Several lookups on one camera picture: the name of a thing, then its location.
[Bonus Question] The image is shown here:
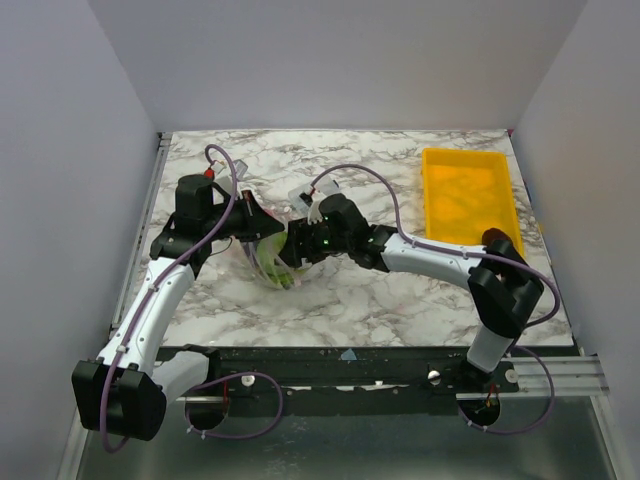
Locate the dark red beet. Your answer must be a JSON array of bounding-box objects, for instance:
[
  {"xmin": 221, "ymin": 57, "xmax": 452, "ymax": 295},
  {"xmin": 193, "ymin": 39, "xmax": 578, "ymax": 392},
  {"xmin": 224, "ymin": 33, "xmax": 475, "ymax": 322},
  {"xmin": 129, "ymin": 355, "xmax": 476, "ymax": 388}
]
[{"xmin": 481, "ymin": 228, "xmax": 512, "ymax": 246}]

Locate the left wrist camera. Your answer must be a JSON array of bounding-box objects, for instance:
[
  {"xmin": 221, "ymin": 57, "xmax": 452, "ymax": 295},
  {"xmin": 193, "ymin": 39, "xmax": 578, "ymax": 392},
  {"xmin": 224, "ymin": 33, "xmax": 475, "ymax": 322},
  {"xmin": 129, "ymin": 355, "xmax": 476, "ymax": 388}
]
[{"xmin": 212, "ymin": 160, "xmax": 248, "ymax": 195}]

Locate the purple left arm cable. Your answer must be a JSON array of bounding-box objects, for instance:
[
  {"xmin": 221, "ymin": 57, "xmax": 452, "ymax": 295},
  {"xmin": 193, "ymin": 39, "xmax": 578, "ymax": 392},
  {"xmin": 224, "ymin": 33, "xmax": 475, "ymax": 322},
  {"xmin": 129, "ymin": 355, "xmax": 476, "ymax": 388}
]
[{"xmin": 99, "ymin": 144, "xmax": 241, "ymax": 454}]

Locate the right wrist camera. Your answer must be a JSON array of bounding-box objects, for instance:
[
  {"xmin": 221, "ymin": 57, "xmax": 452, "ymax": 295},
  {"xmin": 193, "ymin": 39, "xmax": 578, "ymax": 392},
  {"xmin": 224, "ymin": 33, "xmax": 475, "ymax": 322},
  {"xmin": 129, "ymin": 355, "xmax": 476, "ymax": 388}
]
[{"xmin": 288, "ymin": 185, "xmax": 325, "ymax": 225}]

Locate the green cabbage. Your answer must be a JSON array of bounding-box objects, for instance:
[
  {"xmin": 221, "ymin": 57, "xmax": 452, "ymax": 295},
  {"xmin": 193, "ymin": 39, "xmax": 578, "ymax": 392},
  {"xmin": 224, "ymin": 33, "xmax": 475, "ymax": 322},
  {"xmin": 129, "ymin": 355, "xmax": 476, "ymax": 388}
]
[{"xmin": 256, "ymin": 232, "xmax": 298, "ymax": 288}]

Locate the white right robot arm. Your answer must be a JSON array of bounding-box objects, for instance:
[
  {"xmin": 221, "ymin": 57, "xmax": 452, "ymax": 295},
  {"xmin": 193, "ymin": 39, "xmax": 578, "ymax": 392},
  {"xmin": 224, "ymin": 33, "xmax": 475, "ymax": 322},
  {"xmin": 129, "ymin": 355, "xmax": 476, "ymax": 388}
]
[{"xmin": 279, "ymin": 194, "xmax": 544, "ymax": 392}]

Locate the clear zip top bag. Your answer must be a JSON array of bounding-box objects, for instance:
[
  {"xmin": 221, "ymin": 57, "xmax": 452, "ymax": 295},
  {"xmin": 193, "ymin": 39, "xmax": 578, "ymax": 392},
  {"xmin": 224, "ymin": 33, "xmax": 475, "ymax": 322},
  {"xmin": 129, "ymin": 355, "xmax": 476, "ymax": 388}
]
[{"xmin": 233, "ymin": 228, "xmax": 312, "ymax": 290}]

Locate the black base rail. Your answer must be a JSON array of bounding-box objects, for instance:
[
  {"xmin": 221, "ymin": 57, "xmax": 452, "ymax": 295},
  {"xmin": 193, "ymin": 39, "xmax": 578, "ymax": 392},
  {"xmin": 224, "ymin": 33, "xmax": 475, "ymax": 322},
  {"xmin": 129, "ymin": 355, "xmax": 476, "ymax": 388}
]
[{"xmin": 157, "ymin": 344, "xmax": 519, "ymax": 422}]

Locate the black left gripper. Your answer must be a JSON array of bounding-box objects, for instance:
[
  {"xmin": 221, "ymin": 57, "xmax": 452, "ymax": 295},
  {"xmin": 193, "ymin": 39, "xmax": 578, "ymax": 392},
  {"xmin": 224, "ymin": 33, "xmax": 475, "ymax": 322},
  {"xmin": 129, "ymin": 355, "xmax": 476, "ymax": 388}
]
[{"xmin": 205, "ymin": 190, "xmax": 286, "ymax": 243}]

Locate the yellow plastic bin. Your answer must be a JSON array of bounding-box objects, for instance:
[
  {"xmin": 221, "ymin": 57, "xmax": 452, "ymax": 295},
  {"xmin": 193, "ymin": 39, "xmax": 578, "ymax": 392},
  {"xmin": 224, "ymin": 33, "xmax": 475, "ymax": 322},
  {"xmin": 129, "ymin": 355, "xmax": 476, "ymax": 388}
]
[{"xmin": 421, "ymin": 148, "xmax": 525, "ymax": 255}]

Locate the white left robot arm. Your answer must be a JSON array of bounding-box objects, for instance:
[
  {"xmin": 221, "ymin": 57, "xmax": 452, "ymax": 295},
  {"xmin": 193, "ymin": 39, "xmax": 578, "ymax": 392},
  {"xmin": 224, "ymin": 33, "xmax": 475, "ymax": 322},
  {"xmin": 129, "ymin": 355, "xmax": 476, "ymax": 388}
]
[{"xmin": 72, "ymin": 174, "xmax": 284, "ymax": 441}]

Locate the clear plastic screw box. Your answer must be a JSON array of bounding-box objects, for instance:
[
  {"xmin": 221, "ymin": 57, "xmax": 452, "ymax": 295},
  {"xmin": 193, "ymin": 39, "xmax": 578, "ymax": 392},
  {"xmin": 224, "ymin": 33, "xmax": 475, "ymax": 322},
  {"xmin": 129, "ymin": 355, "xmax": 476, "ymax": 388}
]
[{"xmin": 288, "ymin": 176, "xmax": 340, "ymax": 215}]

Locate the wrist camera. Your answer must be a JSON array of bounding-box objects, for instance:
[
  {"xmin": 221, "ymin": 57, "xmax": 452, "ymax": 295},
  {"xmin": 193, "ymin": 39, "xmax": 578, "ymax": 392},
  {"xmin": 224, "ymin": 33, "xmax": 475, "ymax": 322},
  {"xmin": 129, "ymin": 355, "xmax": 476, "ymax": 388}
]
[
  {"xmin": 212, "ymin": 160, "xmax": 248, "ymax": 195},
  {"xmin": 288, "ymin": 185, "xmax": 325, "ymax": 225}
]

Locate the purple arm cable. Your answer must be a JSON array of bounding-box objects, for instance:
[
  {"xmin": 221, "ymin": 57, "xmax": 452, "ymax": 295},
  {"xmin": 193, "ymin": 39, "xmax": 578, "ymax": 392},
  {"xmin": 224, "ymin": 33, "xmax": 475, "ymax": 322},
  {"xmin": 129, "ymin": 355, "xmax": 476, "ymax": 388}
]
[
  {"xmin": 309, "ymin": 164, "xmax": 561, "ymax": 326},
  {"xmin": 99, "ymin": 144, "xmax": 241, "ymax": 454}
]

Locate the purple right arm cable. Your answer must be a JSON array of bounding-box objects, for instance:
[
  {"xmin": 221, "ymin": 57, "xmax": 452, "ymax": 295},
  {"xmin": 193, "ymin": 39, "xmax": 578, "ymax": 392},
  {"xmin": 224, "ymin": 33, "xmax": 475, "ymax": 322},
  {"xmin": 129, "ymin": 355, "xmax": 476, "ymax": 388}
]
[{"xmin": 309, "ymin": 164, "xmax": 561, "ymax": 326}]

